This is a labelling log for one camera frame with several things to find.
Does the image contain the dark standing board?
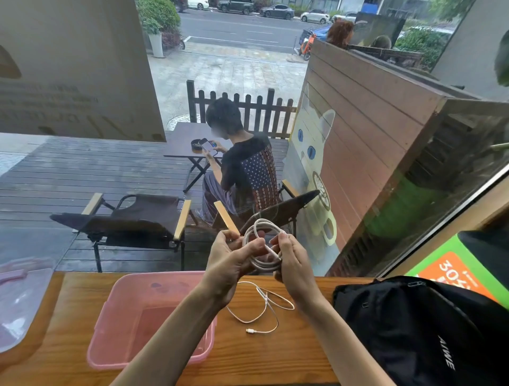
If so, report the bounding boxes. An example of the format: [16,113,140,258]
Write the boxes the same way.
[349,12,406,48]

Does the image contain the wooden partition with cat painting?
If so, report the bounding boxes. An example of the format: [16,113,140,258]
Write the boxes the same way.
[281,39,509,278]

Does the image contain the beige window poster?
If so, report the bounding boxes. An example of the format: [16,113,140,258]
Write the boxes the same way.
[0,0,167,143]

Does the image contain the dark folding outdoor table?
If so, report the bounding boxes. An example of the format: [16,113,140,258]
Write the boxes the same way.
[163,122,235,194]

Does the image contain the person's left forearm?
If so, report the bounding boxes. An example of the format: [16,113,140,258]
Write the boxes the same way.
[111,278,225,386]

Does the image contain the brown folding armchair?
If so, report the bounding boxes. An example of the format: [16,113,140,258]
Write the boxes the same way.
[213,179,321,239]
[49,192,192,273]

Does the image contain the blue car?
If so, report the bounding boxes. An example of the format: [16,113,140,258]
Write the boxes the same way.
[299,23,333,45]

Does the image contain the green orange black kiosk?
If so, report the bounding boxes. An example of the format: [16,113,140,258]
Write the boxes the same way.
[405,229,509,310]

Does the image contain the person's right forearm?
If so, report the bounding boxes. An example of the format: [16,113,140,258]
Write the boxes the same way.
[302,294,398,386]

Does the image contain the black backpack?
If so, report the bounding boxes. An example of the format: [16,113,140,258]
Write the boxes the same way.
[332,276,509,386]

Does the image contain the tan window frame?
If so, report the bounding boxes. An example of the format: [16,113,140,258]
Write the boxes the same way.
[378,163,509,279]

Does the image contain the dark wooden picket fence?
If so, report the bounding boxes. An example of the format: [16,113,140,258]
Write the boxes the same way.
[186,79,298,140]

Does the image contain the green leafy plant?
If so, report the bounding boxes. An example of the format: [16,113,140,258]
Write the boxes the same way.
[489,39,509,152]

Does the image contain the orange scooter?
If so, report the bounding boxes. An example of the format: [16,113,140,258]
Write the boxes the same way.
[298,33,317,61]

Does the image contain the row of parked cars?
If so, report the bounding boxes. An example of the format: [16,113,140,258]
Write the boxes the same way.
[187,0,358,24]

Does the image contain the green bush white planter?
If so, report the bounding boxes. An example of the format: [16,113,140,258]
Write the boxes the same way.
[137,0,182,59]

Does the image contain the pink plastic box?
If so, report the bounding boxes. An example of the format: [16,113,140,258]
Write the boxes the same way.
[86,271,218,371]

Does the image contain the person's right hand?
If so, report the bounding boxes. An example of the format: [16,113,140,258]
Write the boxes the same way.
[270,232,325,315]

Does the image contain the person's left hand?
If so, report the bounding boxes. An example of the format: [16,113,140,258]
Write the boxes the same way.
[197,230,269,309]

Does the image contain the clear pink box lid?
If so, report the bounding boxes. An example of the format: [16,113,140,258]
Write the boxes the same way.
[0,256,56,354]

